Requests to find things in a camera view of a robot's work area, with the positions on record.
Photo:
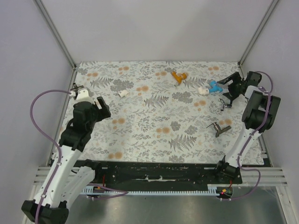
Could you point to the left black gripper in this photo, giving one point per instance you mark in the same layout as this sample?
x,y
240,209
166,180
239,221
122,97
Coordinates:
x,y
103,113

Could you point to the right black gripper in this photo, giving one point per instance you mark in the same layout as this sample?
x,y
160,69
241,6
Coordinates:
x,y
231,95

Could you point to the blue plastic faucet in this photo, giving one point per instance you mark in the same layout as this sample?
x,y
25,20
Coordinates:
x,y
214,87

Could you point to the white plastic elbow fitting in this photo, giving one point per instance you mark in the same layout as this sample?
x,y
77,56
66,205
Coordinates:
x,y
203,91

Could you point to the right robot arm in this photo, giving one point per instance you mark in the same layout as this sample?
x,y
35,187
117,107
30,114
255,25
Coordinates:
x,y
259,115

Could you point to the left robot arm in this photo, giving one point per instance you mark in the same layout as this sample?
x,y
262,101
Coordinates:
x,y
54,199

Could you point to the small chrome faucet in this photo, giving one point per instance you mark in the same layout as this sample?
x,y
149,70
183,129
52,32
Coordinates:
x,y
224,105

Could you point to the dark metal faucet left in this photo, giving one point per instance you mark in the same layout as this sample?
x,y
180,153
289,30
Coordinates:
x,y
75,87

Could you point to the orange plastic faucet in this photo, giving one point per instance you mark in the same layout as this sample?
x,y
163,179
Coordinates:
x,y
179,77

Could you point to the floral patterned mat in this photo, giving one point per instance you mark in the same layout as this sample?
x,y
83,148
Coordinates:
x,y
160,121

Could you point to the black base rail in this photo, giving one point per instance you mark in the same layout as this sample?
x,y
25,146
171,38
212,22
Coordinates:
x,y
148,176

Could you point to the right aluminium frame post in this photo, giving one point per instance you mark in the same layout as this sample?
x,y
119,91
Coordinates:
x,y
271,8

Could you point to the aluminium frame post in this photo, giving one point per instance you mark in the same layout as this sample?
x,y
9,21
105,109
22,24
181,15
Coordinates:
x,y
271,8
48,20

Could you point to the left aluminium frame post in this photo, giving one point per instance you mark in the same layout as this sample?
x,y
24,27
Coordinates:
x,y
48,20

